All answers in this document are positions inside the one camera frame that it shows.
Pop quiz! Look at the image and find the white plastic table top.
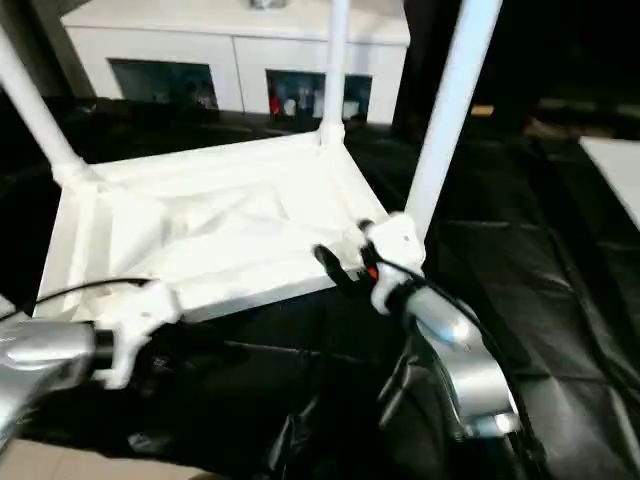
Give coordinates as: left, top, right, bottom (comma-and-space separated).
32, 127, 426, 324

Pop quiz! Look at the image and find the black table mat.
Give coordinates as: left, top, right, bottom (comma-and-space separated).
0, 94, 640, 480

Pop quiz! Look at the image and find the white flat board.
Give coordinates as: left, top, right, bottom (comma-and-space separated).
579, 137, 640, 226

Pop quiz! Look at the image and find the white sideboard cabinet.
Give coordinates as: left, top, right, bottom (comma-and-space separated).
59, 0, 411, 124

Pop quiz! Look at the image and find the grey pleated curtain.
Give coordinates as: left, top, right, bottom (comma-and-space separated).
0, 0, 96, 99

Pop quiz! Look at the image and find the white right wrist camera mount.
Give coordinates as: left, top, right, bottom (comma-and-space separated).
362, 214, 426, 316

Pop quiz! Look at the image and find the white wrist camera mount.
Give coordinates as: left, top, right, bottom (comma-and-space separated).
97, 279, 181, 391
362, 214, 426, 316

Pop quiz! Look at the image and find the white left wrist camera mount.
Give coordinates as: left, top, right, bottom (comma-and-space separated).
97, 279, 181, 391

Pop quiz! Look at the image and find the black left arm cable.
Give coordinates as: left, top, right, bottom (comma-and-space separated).
34, 277, 151, 304

